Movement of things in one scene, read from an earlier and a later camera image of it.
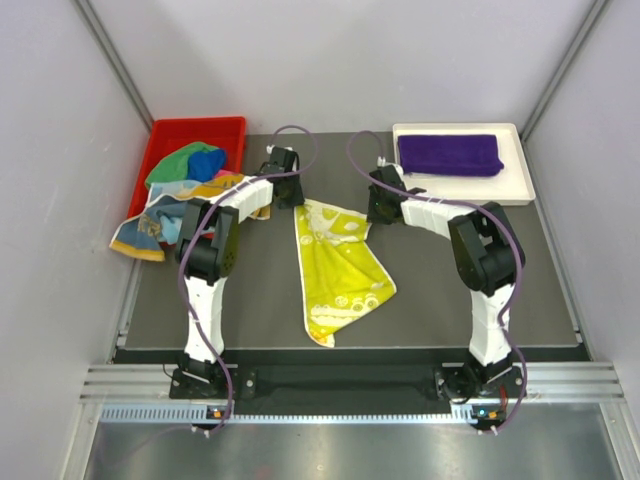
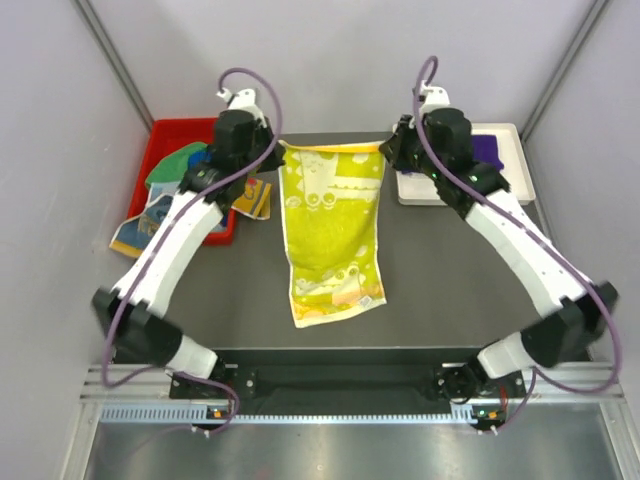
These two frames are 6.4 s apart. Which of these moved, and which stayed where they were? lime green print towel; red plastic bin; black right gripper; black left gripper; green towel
Moved: black right gripper; lime green print towel; black left gripper
Stayed: red plastic bin; green towel
